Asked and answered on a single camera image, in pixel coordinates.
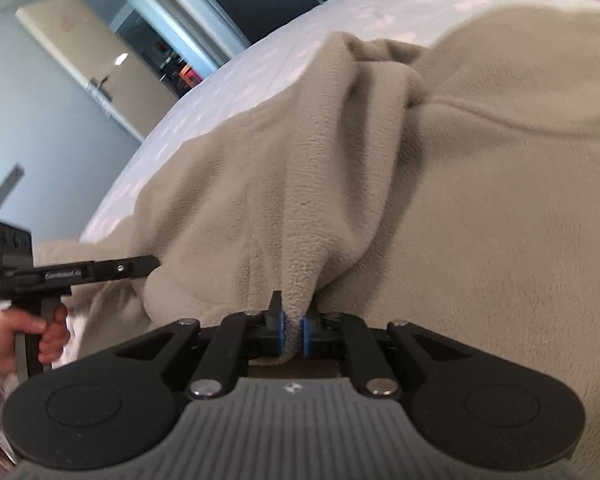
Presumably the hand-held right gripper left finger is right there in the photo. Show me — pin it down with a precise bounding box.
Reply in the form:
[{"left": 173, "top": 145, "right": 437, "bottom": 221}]
[{"left": 115, "top": 290, "right": 286, "bottom": 401}]

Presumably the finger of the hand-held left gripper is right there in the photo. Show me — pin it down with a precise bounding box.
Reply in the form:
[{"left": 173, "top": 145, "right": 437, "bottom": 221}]
[{"left": 96, "top": 255, "right": 161, "bottom": 282}]

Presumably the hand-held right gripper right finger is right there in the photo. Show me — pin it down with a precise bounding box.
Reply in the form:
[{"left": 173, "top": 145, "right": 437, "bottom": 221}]
[{"left": 302, "top": 312, "right": 473, "bottom": 401}]

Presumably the beige fleece hoodie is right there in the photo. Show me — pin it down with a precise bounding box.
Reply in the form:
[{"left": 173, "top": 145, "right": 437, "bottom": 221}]
[{"left": 35, "top": 7, "right": 600, "bottom": 461}]

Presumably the bed with polka dot sheet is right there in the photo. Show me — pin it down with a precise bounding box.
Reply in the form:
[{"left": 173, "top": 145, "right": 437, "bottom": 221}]
[{"left": 80, "top": 0, "right": 600, "bottom": 243}]

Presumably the beige room door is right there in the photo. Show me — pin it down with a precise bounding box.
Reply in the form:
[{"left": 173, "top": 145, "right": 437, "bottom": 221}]
[{"left": 15, "top": 0, "right": 181, "bottom": 142}]

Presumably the black sliding wardrobe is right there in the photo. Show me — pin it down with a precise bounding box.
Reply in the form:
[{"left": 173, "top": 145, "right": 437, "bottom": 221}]
[{"left": 190, "top": 0, "right": 421, "bottom": 43}]

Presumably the grey wall switch panel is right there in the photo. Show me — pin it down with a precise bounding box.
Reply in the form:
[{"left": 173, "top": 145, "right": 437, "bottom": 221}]
[{"left": 0, "top": 164, "right": 26, "bottom": 217}]

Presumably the black door handle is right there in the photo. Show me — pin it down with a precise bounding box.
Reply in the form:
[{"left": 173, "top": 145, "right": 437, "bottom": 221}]
[{"left": 86, "top": 76, "right": 115, "bottom": 106}]

